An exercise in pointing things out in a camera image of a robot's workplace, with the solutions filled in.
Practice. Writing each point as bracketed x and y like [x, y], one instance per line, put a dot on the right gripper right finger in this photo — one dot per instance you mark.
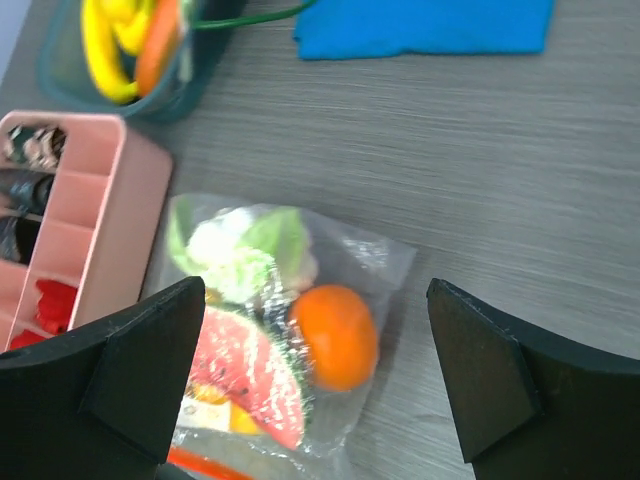
[528, 403]

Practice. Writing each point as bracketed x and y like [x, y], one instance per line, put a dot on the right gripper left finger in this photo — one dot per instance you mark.
[102, 401]

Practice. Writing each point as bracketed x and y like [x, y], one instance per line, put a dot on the watermelon slice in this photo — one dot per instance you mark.
[241, 359]

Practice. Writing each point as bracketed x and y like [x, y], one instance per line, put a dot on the white cauliflower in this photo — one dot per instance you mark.
[245, 254]

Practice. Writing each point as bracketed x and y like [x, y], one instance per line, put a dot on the orange tangerine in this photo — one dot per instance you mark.
[339, 329]

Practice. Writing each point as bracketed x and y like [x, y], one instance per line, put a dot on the clear orange-zip bag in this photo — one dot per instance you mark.
[372, 265]

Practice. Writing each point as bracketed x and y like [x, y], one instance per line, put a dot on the red white cloth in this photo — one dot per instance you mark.
[55, 305]

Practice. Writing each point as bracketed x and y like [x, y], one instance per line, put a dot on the pink compartment tray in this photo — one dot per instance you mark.
[99, 226]

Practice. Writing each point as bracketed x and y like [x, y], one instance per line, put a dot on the dark patterned rolled sock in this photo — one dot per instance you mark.
[18, 238]

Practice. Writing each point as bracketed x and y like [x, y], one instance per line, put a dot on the floral rolled sock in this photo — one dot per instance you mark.
[36, 146]

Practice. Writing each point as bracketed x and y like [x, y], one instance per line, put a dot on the teal fruit basket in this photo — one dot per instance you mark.
[64, 76]

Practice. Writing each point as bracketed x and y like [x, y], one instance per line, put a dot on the orange carrot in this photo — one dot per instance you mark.
[162, 38]

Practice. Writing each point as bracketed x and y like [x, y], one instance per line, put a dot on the banana bunch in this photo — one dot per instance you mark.
[109, 29]

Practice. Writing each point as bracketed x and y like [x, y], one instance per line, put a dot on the green onion stalk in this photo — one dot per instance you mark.
[251, 20]

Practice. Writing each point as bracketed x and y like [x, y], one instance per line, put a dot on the blue folded cloth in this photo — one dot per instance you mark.
[343, 30]

